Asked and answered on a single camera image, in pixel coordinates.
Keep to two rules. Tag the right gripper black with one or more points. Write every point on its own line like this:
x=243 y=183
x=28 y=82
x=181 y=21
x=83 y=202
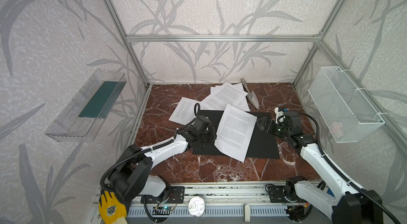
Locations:
x=270 y=125

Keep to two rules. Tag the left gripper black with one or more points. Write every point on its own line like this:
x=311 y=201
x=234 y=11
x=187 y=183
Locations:
x=208 y=133

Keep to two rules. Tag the black folder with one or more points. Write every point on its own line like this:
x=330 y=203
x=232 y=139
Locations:
x=262 y=145

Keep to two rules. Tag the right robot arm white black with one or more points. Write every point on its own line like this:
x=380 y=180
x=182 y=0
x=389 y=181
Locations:
x=338 y=196

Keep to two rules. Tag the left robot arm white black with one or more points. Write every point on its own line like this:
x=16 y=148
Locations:
x=131 y=177

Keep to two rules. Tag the printed paper sheet under stack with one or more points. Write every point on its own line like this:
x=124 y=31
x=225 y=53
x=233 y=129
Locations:
x=243 y=105

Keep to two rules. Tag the metal garden trowel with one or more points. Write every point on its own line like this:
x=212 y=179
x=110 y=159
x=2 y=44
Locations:
x=251 y=96

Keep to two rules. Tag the printed paper sheet top stack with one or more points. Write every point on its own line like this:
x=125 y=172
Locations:
x=221 y=97

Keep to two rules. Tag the round metal can lid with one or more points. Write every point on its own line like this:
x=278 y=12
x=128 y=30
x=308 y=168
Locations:
x=196 y=206

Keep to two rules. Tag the pink object in basket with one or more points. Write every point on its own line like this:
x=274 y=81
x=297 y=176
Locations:
x=337 y=129

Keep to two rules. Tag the green circuit board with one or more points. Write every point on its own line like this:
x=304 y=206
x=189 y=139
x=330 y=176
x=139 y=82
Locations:
x=163 y=210

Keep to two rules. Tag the yellow black work glove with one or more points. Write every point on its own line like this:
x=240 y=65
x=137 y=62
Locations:
x=111 y=210

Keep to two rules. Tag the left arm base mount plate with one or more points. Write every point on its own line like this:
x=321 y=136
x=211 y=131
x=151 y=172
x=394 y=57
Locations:
x=173 y=195

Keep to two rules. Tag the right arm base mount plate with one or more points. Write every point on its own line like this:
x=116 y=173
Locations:
x=276 y=193

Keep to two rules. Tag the white wire mesh basket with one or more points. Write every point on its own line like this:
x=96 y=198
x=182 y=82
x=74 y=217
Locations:
x=340 y=100

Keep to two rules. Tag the clear plastic wall tray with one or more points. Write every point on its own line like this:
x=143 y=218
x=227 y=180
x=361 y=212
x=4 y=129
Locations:
x=85 y=114

